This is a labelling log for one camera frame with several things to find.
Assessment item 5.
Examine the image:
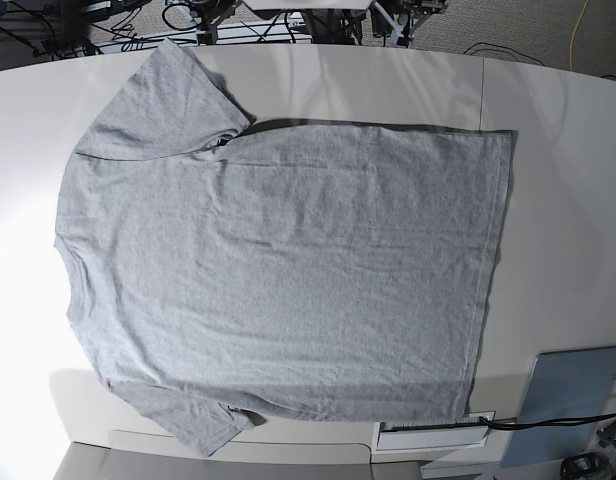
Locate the grey T-shirt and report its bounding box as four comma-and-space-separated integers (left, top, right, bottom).
55, 41, 514, 457

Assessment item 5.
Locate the blue-grey flat panel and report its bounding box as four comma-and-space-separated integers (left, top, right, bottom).
500, 345, 616, 468

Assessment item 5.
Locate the black device bottom right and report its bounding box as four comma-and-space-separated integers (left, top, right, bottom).
560, 452, 608, 480

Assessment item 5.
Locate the white cable grommet plate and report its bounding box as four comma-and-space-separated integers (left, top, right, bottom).
371, 411, 495, 454

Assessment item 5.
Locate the black cable on table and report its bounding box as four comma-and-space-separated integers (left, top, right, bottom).
479, 412, 616, 432

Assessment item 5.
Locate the black floor cable right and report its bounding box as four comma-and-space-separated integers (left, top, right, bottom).
463, 41, 548, 66

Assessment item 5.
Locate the yellow cable on floor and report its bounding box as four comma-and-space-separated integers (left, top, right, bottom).
567, 0, 589, 72

